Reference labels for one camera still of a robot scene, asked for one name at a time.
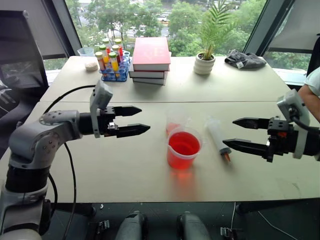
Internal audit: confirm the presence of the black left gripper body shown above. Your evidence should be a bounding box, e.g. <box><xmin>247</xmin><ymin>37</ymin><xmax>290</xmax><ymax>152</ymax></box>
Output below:
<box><xmin>99</xmin><ymin>106</ymin><xmax>119</xmax><ymax>138</ymax></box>

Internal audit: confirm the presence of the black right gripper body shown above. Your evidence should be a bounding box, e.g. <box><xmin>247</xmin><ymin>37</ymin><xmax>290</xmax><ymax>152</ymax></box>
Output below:
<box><xmin>265</xmin><ymin>117</ymin><xmax>299</xmax><ymax>163</ymax></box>

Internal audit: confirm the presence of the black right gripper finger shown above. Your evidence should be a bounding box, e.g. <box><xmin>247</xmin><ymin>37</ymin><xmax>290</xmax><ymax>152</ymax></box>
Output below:
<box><xmin>222</xmin><ymin>138</ymin><xmax>270</xmax><ymax>159</ymax></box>
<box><xmin>232</xmin><ymin>117</ymin><xmax>271</xmax><ymax>130</ymax></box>

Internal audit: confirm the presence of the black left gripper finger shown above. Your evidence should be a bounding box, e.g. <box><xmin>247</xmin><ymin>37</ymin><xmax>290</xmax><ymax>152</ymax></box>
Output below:
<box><xmin>116</xmin><ymin>123</ymin><xmax>151</xmax><ymax>139</ymax></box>
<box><xmin>113</xmin><ymin>105</ymin><xmax>143</xmax><ymax>118</ymax></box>

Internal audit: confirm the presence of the clear plastic syringe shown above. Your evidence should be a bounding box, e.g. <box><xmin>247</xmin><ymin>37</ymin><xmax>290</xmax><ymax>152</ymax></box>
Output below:
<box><xmin>204</xmin><ymin>115</ymin><xmax>234</xmax><ymax>166</ymax></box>

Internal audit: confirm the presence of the small clear plastic cup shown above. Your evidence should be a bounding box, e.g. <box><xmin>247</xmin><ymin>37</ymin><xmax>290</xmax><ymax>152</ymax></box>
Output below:
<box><xmin>165</xmin><ymin>108</ymin><xmax>188</xmax><ymax>136</ymax></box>

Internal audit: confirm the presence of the beaker with red liquid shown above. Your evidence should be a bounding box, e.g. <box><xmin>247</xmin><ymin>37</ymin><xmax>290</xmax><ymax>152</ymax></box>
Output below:
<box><xmin>166</xmin><ymin>126</ymin><xmax>204</xmax><ymax>171</ymax></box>

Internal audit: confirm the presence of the dark book with white pages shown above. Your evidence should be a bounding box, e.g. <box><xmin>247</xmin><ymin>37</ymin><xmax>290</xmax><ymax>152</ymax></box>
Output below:
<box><xmin>128</xmin><ymin>62</ymin><xmax>171</xmax><ymax>80</ymax></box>
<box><xmin>132</xmin><ymin>74</ymin><xmax>169</xmax><ymax>87</ymax></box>

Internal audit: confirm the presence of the blue test tube rack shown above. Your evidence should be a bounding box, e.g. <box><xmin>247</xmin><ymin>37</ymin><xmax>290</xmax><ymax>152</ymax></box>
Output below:
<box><xmin>99</xmin><ymin>49</ymin><xmax>132</xmax><ymax>83</ymax></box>

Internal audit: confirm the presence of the green-capped tube yellow liquid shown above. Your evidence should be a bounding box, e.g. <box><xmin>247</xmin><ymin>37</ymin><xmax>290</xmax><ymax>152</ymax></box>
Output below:
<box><xmin>108</xmin><ymin>51</ymin><xmax>120</xmax><ymax>74</ymax></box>

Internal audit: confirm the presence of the white round sponge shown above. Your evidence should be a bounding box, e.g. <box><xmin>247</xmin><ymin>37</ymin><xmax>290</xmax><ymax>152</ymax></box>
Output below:
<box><xmin>84</xmin><ymin>61</ymin><xmax>99</xmax><ymax>73</ymax></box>

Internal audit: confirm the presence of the yellow-capped tube red liquid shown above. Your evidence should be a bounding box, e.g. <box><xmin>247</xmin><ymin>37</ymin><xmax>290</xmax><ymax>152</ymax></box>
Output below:
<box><xmin>111</xmin><ymin>44</ymin><xmax>122</xmax><ymax>64</ymax></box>
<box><xmin>114</xmin><ymin>38</ymin><xmax>124</xmax><ymax>61</ymax></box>

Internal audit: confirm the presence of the person in light shirt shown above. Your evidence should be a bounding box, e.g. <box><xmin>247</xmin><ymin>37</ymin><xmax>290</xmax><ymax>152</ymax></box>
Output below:
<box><xmin>298</xmin><ymin>66</ymin><xmax>320</xmax><ymax>107</ymax></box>

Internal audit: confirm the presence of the green-capped tube orange liquid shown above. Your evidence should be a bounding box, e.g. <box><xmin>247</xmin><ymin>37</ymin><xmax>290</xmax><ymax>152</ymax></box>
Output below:
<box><xmin>98</xmin><ymin>44</ymin><xmax>110</xmax><ymax>65</ymax></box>

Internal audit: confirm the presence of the thick red book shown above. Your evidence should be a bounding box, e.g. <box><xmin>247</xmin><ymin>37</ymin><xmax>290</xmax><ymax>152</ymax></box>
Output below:
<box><xmin>132</xmin><ymin>37</ymin><xmax>172</xmax><ymax>72</ymax></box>

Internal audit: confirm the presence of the grey crumpled cloth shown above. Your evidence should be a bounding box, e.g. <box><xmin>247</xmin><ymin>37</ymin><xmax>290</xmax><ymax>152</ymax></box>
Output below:
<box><xmin>224</xmin><ymin>49</ymin><xmax>268</xmax><ymax>70</ymax></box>

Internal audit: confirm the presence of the black table foot bar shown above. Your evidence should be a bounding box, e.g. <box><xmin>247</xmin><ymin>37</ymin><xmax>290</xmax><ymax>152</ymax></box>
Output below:
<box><xmin>234</xmin><ymin>198</ymin><xmax>320</xmax><ymax>214</ymax></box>

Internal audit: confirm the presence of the green-capped tube red liquid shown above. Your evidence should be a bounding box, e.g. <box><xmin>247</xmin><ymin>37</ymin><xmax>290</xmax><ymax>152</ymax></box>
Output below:
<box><xmin>102</xmin><ymin>37</ymin><xmax>112</xmax><ymax>55</ymax></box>

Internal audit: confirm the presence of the clear measuring beaker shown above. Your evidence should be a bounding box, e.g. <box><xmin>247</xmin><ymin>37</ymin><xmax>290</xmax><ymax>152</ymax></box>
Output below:
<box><xmin>77</xmin><ymin>46</ymin><xmax>96</xmax><ymax>59</ymax></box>

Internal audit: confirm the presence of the white ribbed plant pot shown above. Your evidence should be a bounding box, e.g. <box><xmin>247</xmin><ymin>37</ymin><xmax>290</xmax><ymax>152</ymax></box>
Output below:
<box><xmin>194</xmin><ymin>52</ymin><xmax>217</xmax><ymax>76</ymax></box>

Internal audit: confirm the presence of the black chair back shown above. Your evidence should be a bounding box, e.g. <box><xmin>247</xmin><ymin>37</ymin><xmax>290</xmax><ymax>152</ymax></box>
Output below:
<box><xmin>305</xmin><ymin>35</ymin><xmax>320</xmax><ymax>77</ymax></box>

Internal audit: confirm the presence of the dark rounded grey shape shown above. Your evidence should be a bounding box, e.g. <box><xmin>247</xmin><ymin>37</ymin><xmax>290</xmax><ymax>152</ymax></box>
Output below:
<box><xmin>115</xmin><ymin>210</ymin><xmax>149</xmax><ymax>240</ymax></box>
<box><xmin>175</xmin><ymin>211</ymin><xmax>211</xmax><ymax>240</ymax></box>

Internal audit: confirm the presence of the green palm plant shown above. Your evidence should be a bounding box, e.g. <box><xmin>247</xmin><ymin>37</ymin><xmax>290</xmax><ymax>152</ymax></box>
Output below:
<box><xmin>199</xmin><ymin>0</ymin><xmax>240</xmax><ymax>61</ymax></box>

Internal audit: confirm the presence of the black monitor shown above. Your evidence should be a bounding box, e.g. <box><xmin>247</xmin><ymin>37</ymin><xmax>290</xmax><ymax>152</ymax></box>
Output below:
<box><xmin>0</xmin><ymin>9</ymin><xmax>50</xmax><ymax>92</ymax></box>

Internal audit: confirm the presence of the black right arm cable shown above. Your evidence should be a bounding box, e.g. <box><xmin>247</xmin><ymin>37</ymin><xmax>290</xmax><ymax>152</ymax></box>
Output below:
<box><xmin>289</xmin><ymin>107</ymin><xmax>320</xmax><ymax>133</ymax></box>

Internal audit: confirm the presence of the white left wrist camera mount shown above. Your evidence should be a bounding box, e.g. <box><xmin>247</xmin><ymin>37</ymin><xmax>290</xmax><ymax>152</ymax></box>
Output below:
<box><xmin>89</xmin><ymin>79</ymin><xmax>114</xmax><ymax>139</ymax></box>

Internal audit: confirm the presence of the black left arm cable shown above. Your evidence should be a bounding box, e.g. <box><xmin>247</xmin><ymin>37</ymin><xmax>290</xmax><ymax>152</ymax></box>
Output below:
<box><xmin>43</xmin><ymin>84</ymin><xmax>97</xmax><ymax>240</ymax></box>

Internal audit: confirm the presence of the white thin floor cable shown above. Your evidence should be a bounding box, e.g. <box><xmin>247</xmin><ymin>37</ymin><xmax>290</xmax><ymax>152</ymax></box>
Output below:
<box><xmin>230</xmin><ymin>201</ymin><xmax>302</xmax><ymax>240</ymax></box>

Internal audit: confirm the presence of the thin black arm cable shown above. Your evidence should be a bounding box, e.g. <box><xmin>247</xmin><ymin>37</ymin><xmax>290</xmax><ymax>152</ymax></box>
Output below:
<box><xmin>47</xmin><ymin>173</ymin><xmax>59</xmax><ymax>218</ymax></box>

